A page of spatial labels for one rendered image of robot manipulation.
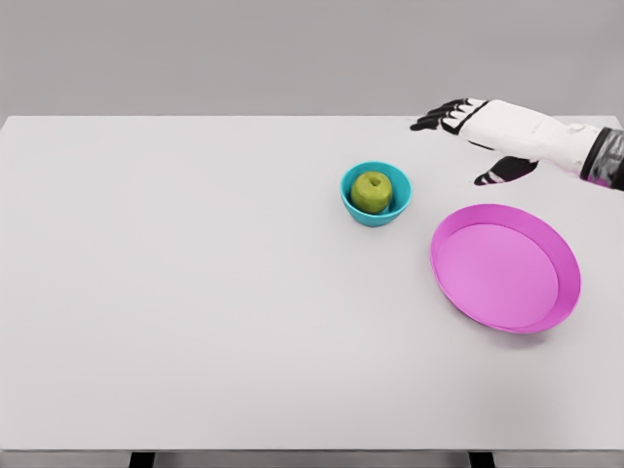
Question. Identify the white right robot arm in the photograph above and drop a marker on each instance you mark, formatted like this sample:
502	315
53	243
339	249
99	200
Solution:
587	148

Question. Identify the pink plate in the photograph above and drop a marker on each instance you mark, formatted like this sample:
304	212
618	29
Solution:
502	270

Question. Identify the green apple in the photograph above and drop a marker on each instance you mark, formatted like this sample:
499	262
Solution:
371	192

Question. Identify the blue bowl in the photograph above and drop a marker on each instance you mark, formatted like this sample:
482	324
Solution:
397	187

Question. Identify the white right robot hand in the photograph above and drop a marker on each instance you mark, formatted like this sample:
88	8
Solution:
502	128

